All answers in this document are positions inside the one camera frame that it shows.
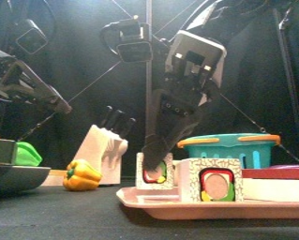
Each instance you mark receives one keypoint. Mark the pink plastic tray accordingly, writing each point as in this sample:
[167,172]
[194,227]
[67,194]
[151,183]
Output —
[206,209]

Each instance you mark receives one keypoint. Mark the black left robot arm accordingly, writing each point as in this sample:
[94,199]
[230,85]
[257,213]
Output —
[6,18]

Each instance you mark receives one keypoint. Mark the sushi roll piece red rim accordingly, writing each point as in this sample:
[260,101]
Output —
[158,178]

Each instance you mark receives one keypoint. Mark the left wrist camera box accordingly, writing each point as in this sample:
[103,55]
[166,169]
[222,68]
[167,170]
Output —
[30,39]

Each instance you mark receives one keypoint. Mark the dark green box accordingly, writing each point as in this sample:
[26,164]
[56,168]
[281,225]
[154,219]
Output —
[2,151]

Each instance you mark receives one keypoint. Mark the white knife block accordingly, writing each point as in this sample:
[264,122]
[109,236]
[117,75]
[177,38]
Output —
[99,153]

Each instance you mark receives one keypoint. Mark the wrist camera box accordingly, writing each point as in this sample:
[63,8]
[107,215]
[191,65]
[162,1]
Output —
[30,39]
[133,42]

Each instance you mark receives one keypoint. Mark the yellow toy bell pepper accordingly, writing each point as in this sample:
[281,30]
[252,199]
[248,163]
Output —
[82,179]

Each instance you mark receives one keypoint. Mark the bright green toy vegetable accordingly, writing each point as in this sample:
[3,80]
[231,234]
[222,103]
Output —
[28,154]

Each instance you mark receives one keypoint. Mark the purple toy item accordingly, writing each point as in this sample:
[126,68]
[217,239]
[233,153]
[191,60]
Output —
[292,166]

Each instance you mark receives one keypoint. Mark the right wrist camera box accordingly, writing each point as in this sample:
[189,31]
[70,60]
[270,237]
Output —
[133,42]

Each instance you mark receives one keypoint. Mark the beige wooden board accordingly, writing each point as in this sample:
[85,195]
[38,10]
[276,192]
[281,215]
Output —
[55,178]

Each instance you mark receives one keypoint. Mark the grey bowl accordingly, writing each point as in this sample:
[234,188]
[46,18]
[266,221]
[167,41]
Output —
[14,179]

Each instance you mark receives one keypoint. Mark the grey metal frame pole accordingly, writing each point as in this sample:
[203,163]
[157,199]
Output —
[149,78]

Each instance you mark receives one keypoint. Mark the dark metal frame bar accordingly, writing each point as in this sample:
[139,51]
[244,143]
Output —
[290,81]

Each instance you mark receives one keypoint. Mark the white block with red top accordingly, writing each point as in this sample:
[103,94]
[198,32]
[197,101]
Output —
[277,184]

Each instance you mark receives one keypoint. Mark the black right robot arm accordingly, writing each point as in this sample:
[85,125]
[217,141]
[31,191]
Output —
[240,14]

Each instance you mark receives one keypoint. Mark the sushi roll piece pink centre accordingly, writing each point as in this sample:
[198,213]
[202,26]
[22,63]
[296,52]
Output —
[215,184]

